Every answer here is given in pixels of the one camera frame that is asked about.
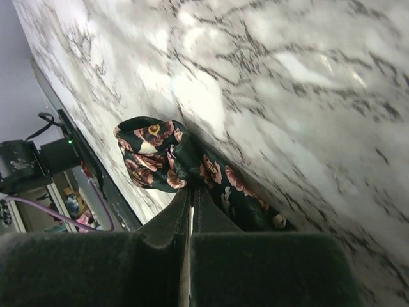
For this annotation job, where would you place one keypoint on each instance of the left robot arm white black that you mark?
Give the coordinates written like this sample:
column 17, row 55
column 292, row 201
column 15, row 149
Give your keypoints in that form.
column 25, row 167

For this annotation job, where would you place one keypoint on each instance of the dark floral rose tie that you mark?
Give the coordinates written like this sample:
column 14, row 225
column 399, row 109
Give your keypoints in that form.
column 167, row 157

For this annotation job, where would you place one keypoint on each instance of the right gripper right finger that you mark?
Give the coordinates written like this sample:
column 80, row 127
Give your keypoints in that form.
column 230, row 267

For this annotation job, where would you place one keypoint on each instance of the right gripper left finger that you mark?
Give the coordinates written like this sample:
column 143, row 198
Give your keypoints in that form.
column 141, row 268

